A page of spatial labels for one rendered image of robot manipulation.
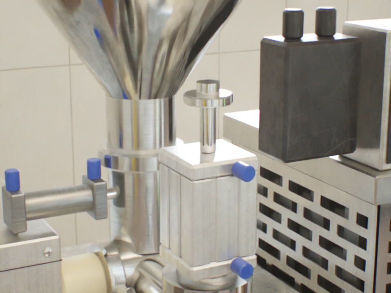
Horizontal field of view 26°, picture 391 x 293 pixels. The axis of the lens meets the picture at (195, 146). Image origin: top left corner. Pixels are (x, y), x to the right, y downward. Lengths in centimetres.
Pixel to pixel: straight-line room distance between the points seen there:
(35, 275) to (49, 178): 151
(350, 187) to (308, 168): 6
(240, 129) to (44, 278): 30
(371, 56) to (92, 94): 147
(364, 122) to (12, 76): 142
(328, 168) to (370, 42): 11
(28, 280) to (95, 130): 153
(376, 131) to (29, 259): 28
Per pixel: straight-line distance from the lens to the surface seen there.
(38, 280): 61
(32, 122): 206
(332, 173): 71
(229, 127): 85
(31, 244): 60
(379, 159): 68
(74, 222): 216
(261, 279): 81
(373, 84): 67
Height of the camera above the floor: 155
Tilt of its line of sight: 15 degrees down
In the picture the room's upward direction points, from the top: straight up
